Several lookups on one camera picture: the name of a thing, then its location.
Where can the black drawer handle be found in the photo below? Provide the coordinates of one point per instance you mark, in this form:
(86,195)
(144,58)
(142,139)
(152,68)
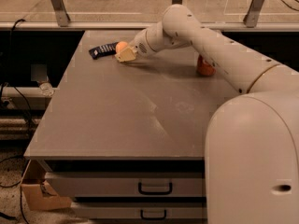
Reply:
(153,215)
(154,189)

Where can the red coca-cola can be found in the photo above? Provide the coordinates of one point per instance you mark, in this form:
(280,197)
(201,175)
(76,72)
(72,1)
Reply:
(203,68)

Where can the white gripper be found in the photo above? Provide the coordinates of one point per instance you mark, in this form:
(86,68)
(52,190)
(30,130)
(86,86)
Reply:
(141,45)

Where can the dark blue rxbar wrapper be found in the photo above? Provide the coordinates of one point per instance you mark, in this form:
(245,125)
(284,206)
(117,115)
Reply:
(103,50)

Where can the upper black drawer handle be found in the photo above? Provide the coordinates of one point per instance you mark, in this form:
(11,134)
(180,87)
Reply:
(154,189)

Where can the orange fruit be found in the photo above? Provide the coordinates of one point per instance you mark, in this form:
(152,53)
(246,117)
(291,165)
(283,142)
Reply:
(120,46)

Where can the brown cardboard box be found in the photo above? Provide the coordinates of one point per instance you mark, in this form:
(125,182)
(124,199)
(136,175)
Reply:
(38,193)

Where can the right metal railing bracket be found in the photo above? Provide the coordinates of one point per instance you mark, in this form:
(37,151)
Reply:
(251,18)

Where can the grey drawer cabinet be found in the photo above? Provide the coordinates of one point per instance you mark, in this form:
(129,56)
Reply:
(110,126)

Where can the lower black drawer handle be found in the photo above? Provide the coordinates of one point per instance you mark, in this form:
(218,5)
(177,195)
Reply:
(153,215)

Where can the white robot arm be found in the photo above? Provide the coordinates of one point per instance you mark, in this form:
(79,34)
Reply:
(252,141)

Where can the left metal railing bracket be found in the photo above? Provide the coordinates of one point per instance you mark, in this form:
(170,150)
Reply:
(61,15)

